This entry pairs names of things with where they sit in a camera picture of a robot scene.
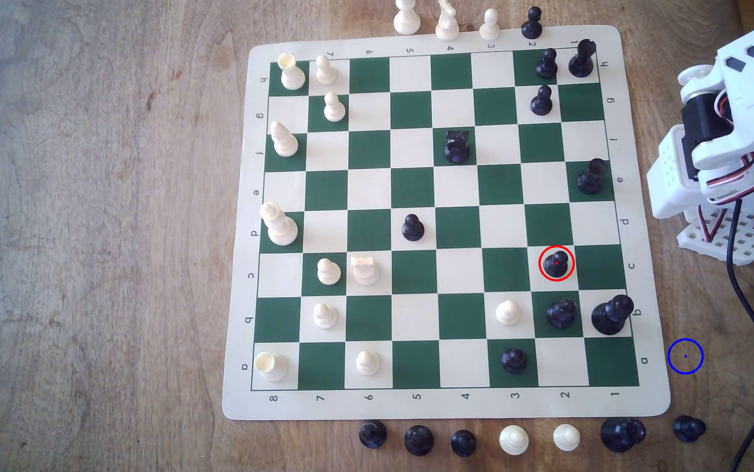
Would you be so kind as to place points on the white rook chess piece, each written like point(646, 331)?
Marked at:
point(365, 272)
point(293, 77)
point(273, 367)

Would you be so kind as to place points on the black rook chess piece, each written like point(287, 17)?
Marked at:
point(580, 62)
point(590, 178)

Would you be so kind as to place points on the black pawn lower right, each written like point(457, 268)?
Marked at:
point(560, 316)

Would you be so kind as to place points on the white queen left column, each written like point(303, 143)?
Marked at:
point(282, 229)

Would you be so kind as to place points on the black knight chess piece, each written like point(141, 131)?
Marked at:
point(457, 149)

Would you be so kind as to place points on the black queen chess piece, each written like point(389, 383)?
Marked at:
point(620, 435)

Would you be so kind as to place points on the black king chess piece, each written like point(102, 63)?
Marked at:
point(609, 318)

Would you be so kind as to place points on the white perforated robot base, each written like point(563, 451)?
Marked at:
point(744, 248)

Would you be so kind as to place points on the black pawn chess piece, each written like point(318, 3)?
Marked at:
point(688, 429)
point(463, 444)
point(514, 361)
point(557, 265)
point(419, 441)
point(546, 67)
point(413, 229)
point(532, 27)
point(373, 435)
point(541, 103)

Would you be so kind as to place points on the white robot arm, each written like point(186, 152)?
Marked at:
point(672, 177)

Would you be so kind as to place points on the white bishop chess piece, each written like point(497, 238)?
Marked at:
point(407, 23)
point(285, 144)

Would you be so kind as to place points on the white pawn chess piece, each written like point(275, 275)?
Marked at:
point(566, 438)
point(489, 29)
point(368, 364)
point(508, 314)
point(326, 73)
point(325, 316)
point(334, 110)
point(329, 273)
point(514, 440)

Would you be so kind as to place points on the white knight chess piece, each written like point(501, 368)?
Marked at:
point(446, 27)

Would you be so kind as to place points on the green and cream chess mat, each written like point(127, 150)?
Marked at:
point(459, 272)

